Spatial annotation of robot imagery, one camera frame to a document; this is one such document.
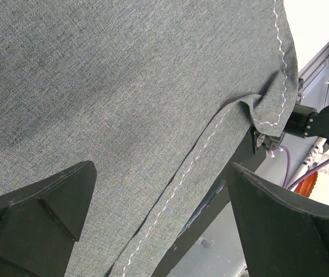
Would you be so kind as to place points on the aluminium frame rail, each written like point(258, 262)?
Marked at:
point(313, 85)

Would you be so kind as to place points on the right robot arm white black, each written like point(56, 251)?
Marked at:
point(306, 121)

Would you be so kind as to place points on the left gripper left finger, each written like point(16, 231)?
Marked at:
point(40, 223)

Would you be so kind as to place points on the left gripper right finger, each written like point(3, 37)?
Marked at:
point(282, 233)

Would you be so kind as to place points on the grey cloth placemat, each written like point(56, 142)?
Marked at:
point(157, 94)

